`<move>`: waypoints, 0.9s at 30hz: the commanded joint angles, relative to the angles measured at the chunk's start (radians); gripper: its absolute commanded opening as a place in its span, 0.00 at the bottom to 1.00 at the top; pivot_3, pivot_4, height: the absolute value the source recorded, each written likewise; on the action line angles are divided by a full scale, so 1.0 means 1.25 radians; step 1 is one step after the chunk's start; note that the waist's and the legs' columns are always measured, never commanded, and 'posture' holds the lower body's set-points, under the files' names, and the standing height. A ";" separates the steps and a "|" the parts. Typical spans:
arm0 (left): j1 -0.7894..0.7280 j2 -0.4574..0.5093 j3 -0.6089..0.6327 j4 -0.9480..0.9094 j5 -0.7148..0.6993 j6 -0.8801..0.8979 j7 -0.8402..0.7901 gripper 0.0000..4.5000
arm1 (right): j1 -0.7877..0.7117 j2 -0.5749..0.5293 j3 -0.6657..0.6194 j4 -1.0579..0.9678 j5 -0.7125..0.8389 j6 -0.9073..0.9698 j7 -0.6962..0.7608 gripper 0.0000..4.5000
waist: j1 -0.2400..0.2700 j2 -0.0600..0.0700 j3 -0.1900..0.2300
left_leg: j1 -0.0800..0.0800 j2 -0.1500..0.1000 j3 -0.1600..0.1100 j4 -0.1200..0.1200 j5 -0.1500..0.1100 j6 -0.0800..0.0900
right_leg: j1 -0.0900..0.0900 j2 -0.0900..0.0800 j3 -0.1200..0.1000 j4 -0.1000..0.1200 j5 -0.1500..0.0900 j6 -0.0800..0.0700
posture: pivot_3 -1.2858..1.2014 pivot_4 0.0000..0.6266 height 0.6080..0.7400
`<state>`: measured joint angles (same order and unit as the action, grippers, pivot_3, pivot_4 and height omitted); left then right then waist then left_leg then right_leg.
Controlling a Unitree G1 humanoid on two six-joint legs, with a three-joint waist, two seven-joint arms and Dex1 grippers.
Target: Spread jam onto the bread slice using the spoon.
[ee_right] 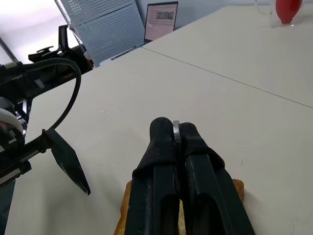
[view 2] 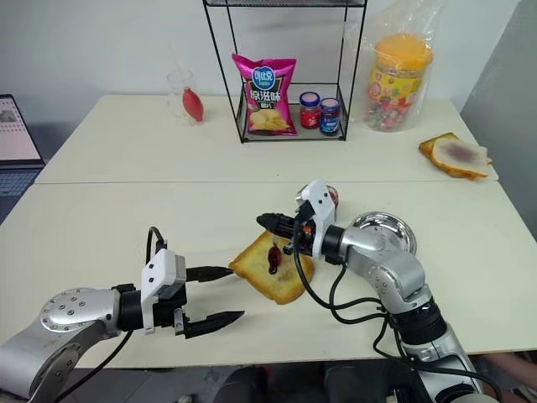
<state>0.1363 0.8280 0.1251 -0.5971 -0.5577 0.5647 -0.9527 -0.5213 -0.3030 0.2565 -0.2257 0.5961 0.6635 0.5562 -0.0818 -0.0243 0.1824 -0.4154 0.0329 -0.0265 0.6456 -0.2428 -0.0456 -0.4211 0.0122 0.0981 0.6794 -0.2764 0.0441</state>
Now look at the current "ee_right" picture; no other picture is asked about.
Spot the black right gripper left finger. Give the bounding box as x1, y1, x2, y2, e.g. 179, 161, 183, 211
124, 117, 181, 235

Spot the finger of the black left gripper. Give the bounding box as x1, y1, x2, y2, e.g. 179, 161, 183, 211
42, 129, 91, 196

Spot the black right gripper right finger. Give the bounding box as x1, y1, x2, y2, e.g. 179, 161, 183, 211
179, 122, 256, 235

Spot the silver metal ring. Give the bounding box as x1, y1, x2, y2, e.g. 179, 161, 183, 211
172, 120, 183, 154

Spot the toasted bread slice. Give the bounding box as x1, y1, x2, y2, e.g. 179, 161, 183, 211
113, 178, 246, 235

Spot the glass jar with red jam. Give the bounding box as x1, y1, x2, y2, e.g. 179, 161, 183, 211
254, 0, 307, 29

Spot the grey perforated metal panel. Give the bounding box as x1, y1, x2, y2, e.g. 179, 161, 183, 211
60, 0, 145, 68

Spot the laptop screen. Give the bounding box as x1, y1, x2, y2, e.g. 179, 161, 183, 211
143, 1, 179, 47

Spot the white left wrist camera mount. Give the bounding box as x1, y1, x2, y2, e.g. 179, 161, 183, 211
0, 107, 24, 147

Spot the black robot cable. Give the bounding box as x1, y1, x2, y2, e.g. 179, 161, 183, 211
23, 58, 82, 134

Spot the black metal stand frame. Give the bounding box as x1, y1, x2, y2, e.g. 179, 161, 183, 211
0, 62, 74, 123

